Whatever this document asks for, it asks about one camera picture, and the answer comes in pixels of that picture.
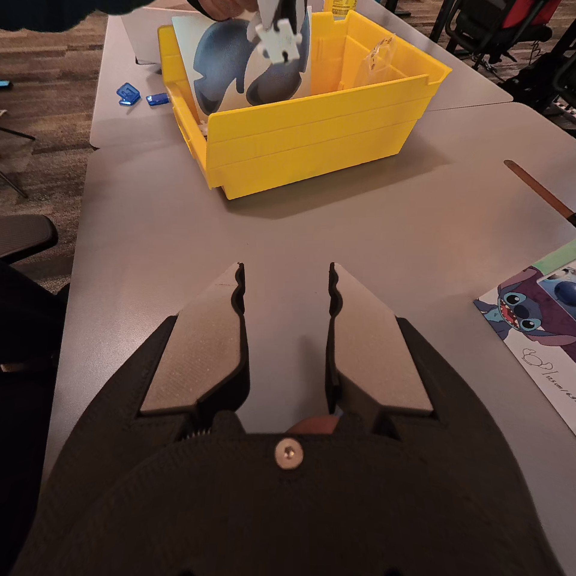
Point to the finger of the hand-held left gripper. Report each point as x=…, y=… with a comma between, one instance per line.
x=268, y=11
x=300, y=13

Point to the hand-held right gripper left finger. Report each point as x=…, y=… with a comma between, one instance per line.
x=198, y=351

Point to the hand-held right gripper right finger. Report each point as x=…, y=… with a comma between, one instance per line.
x=373, y=360

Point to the white puzzle piece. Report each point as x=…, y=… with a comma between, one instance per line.
x=278, y=40

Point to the yellow plastic bin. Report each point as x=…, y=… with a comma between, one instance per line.
x=315, y=135

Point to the printed puzzle box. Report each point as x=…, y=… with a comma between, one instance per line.
x=535, y=315

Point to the person's left hand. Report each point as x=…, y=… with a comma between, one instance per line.
x=220, y=8

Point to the yellow bottle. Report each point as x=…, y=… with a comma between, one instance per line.
x=341, y=4

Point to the blue white printed sheet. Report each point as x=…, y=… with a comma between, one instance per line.
x=225, y=67

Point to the clear plastic bag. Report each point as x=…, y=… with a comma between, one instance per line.
x=375, y=58

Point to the blue plastic clip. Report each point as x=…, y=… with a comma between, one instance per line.
x=157, y=99
x=128, y=93

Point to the black office chair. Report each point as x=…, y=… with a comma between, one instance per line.
x=490, y=27

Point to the black bag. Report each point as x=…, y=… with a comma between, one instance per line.
x=535, y=85

